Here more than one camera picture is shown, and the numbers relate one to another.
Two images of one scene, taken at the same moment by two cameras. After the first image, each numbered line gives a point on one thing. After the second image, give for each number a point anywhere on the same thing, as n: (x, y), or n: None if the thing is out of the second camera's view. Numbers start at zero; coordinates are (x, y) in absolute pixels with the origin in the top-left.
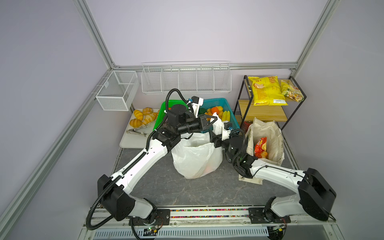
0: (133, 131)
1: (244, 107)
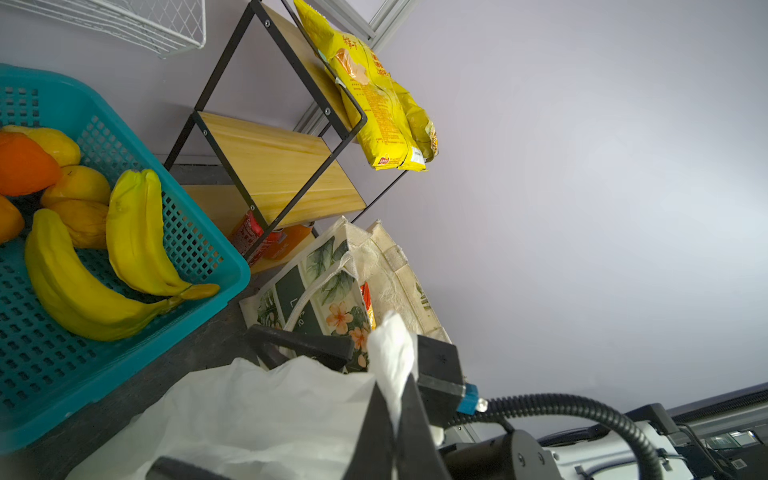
0: None
1: (262, 153)
